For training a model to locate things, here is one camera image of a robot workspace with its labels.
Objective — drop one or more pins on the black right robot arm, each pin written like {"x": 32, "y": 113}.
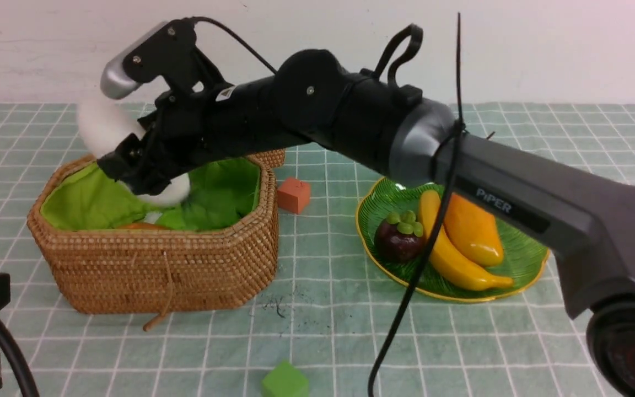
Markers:
{"x": 587, "y": 221}

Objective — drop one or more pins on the dark purple mangosteen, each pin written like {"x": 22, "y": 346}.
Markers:
{"x": 399, "y": 238}

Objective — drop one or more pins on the woven rattan basket lid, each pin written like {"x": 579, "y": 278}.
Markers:
{"x": 271, "y": 159}

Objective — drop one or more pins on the green foam cube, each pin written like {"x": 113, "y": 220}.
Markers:
{"x": 285, "y": 381}

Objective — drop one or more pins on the green leaf-shaped glass plate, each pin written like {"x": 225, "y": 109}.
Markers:
{"x": 523, "y": 258}

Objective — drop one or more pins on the orange mango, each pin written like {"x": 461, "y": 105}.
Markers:
{"x": 473, "y": 232}

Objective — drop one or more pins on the yellow banana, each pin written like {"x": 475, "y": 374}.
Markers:
{"x": 450, "y": 263}

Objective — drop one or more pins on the woven rattan basket green lining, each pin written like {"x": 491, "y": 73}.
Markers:
{"x": 129, "y": 271}

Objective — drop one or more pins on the white radish with green leaves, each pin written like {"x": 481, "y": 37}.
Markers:
{"x": 103, "y": 126}

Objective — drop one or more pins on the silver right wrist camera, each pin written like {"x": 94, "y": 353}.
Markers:
{"x": 168, "y": 51}

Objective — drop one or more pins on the brown potato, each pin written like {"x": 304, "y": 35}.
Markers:
{"x": 142, "y": 225}

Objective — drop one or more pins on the orange foam cube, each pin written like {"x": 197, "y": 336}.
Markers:
{"x": 293, "y": 195}

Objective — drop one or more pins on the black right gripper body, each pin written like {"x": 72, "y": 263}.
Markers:
{"x": 154, "y": 155}

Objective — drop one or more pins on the green bitter gourd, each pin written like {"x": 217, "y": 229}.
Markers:
{"x": 191, "y": 218}

